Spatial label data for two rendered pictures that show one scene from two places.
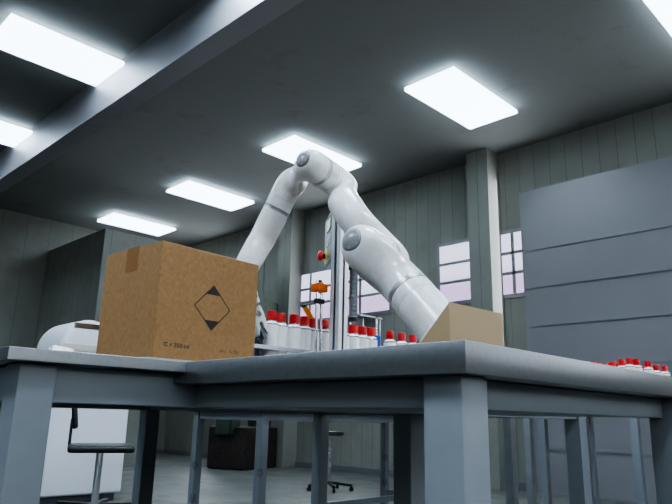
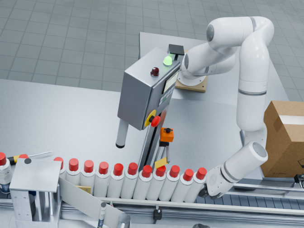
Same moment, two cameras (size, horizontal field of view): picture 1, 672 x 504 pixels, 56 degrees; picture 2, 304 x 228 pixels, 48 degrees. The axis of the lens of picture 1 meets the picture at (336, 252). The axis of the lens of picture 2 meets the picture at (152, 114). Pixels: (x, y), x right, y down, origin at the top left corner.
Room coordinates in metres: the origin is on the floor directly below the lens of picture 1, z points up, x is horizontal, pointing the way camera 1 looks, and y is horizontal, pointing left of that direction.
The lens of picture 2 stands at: (2.95, 0.43, 2.08)
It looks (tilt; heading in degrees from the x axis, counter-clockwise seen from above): 45 degrees down; 212
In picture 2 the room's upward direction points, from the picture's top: 15 degrees clockwise
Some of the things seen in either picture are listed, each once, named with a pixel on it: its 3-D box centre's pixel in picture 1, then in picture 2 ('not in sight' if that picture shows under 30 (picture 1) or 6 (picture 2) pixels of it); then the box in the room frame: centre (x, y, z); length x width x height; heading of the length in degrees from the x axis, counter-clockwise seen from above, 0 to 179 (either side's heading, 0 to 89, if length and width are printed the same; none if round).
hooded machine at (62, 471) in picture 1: (74, 408); not in sight; (5.88, 2.31, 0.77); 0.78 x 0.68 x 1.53; 135
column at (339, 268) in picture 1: (339, 291); (155, 122); (2.20, -0.01, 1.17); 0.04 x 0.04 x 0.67; 45
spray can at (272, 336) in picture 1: (270, 340); (195, 185); (2.17, 0.22, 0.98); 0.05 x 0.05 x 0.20
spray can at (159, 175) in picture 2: (303, 345); (156, 182); (2.28, 0.11, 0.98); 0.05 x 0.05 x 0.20
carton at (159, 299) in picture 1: (180, 311); (296, 140); (1.60, 0.39, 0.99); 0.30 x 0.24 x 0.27; 139
